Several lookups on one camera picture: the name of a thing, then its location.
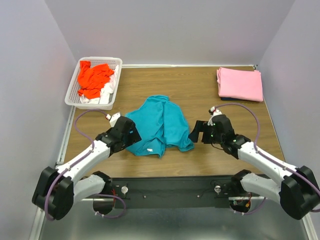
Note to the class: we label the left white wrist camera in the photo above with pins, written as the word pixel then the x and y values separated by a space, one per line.
pixel 112 119

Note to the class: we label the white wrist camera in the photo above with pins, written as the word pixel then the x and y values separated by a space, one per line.
pixel 214 111
pixel 112 119

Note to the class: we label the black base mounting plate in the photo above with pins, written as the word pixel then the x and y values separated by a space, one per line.
pixel 178 192

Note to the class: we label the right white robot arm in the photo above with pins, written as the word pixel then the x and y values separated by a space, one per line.
pixel 294 188

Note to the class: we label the orange t shirt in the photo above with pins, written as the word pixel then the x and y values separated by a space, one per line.
pixel 92 79

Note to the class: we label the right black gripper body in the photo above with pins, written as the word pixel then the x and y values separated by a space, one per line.
pixel 217 137

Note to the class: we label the white t shirt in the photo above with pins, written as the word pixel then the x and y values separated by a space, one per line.
pixel 105 92

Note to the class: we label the teal polo shirt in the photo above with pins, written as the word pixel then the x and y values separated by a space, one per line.
pixel 161 124

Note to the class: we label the folded pink t shirt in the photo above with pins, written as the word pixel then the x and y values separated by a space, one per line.
pixel 240 84

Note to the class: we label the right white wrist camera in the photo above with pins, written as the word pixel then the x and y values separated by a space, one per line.
pixel 214 111

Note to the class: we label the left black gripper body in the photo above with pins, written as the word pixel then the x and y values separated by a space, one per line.
pixel 132 138

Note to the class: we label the white plastic laundry basket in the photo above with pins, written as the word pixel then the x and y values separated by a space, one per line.
pixel 73 99

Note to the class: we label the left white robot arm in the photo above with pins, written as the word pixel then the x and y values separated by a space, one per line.
pixel 58 189

